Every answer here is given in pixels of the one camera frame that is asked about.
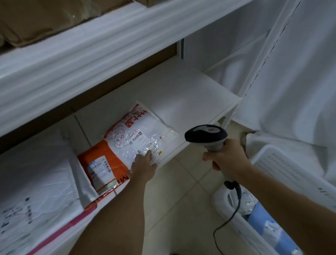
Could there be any person's left hand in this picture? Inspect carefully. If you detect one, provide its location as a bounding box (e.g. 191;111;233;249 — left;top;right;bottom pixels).
128;149;158;183

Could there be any person's right hand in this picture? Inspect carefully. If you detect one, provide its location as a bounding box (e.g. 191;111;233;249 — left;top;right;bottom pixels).
202;139;252;182

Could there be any black handheld barcode scanner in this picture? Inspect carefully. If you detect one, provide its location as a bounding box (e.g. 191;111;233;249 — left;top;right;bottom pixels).
184;125;242;191

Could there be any clear packet with red print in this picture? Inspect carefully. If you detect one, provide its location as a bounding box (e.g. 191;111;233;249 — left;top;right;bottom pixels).
103;102;180;169

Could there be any person's right forearm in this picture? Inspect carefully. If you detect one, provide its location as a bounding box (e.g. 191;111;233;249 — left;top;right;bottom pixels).
236;163;336;255

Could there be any person's left forearm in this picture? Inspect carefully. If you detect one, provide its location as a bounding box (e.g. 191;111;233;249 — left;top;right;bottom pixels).
69;178;148;255

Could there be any orange mailer bag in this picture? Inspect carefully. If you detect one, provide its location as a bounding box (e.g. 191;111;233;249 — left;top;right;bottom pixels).
77;139;131;196

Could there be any clear plastic packet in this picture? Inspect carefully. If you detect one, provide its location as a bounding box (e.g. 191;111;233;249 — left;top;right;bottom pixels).
229;186;259;216

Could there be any white plastic basket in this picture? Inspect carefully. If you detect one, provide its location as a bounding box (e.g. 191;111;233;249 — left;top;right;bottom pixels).
211;144;336;255

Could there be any blue packet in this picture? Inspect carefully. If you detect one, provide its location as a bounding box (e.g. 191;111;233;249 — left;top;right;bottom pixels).
247;202;303;255

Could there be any white parcel with pink stripe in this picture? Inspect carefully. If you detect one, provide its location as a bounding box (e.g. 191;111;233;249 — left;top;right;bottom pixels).
26;179;130;255

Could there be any white curtain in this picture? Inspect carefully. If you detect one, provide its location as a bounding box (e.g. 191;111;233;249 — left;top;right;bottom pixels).
183;0;336;185

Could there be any white padded mailer bag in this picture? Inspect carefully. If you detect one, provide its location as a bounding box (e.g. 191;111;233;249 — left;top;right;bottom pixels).
0;128;99;255

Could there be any white metal shelf rack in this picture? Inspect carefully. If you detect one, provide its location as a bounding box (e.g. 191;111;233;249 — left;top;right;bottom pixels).
0;0;302;255

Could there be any brown paper parcel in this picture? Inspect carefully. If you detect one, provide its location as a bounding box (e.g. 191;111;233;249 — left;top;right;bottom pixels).
0;0;132;48

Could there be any black scanner cable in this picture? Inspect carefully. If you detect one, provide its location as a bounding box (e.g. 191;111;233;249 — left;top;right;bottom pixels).
213;181;242;255

